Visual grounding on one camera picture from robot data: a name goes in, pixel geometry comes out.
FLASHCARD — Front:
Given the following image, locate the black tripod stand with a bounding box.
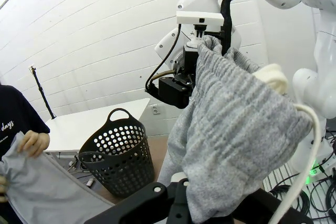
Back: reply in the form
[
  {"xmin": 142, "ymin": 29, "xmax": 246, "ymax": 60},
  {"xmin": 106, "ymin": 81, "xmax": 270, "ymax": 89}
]
[{"xmin": 28, "ymin": 65, "xmax": 57, "ymax": 120}]

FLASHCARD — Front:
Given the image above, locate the grey training pants cream drawstring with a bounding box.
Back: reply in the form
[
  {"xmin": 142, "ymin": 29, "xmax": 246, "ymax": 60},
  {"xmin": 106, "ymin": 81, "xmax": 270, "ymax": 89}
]
[{"xmin": 0, "ymin": 35, "xmax": 323, "ymax": 224}]

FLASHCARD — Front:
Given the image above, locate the dark grey perforated basket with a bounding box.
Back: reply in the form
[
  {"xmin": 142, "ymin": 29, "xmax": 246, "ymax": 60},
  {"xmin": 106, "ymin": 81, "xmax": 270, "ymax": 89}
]
[{"xmin": 78, "ymin": 108, "xmax": 156, "ymax": 198}]

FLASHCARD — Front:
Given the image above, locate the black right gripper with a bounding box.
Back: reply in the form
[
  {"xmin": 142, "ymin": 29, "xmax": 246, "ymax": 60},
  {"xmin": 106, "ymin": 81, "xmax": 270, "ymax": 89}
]
[{"xmin": 175, "ymin": 49, "xmax": 198, "ymax": 88}]

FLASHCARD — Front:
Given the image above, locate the white table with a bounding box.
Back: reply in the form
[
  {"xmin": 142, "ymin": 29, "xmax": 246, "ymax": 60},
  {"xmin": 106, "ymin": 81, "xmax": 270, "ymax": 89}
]
[{"xmin": 44, "ymin": 98, "xmax": 151, "ymax": 157}]

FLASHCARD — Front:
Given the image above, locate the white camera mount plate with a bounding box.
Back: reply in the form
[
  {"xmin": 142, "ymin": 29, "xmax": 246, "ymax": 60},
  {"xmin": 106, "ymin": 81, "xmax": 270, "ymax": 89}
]
[{"xmin": 176, "ymin": 10, "xmax": 224, "ymax": 25}]

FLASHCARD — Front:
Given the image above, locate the white slatted base plate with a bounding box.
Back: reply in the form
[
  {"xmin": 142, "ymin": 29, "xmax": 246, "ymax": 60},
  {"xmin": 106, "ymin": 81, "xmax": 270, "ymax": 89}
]
[{"xmin": 262, "ymin": 162, "xmax": 336, "ymax": 224}]

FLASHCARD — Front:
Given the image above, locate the person in navy T-shirt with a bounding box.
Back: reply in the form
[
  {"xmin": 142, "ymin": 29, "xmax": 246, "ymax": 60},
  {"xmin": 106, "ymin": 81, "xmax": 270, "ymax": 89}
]
[{"xmin": 0, "ymin": 84, "xmax": 51, "ymax": 224}]

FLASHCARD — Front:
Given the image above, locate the black coiled cable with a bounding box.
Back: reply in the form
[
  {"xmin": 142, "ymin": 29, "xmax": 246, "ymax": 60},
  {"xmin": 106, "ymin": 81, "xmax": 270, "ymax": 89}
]
[
  {"xmin": 270, "ymin": 184, "xmax": 311, "ymax": 217},
  {"xmin": 309, "ymin": 129, "xmax": 336, "ymax": 218}
]

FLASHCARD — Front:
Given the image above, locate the person's right hand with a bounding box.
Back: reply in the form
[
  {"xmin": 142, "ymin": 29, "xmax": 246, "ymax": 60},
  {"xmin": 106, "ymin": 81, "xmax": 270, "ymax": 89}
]
[{"xmin": 0, "ymin": 176, "xmax": 8, "ymax": 204}]

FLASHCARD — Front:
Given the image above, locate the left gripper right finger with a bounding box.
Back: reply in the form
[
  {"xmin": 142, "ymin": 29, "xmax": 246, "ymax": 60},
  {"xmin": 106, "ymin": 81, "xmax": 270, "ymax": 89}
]
[{"xmin": 232, "ymin": 188, "xmax": 314, "ymax": 224}]

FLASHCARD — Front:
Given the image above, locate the person's left hand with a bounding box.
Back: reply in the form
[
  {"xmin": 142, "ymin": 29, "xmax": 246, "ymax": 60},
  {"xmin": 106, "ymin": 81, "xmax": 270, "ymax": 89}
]
[{"xmin": 17, "ymin": 130, "xmax": 50, "ymax": 158}]

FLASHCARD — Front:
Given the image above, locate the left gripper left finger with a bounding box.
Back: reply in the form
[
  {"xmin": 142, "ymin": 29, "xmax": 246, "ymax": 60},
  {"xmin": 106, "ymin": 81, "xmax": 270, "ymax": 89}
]
[{"xmin": 85, "ymin": 178, "xmax": 195, "ymax": 224}]

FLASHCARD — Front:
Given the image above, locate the thin black cable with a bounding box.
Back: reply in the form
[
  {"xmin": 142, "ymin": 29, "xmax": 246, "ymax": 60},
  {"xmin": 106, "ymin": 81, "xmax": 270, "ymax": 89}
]
[{"xmin": 145, "ymin": 24, "xmax": 182, "ymax": 97}]

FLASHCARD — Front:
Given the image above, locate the black white mount bracket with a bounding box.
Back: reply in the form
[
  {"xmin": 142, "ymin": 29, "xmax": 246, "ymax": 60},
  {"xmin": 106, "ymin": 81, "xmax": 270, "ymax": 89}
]
[{"xmin": 186, "ymin": 24, "xmax": 209, "ymax": 49}]

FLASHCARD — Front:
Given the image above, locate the black corrugated cable conduit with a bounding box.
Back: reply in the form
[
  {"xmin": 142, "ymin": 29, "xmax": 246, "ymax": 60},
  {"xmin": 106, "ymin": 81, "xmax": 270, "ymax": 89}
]
[{"xmin": 219, "ymin": 0, "xmax": 313, "ymax": 57}]

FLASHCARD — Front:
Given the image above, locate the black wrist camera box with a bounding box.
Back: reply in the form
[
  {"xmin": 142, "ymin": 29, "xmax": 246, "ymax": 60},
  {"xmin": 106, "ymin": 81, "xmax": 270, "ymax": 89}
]
[{"xmin": 158, "ymin": 76, "xmax": 190, "ymax": 110}]

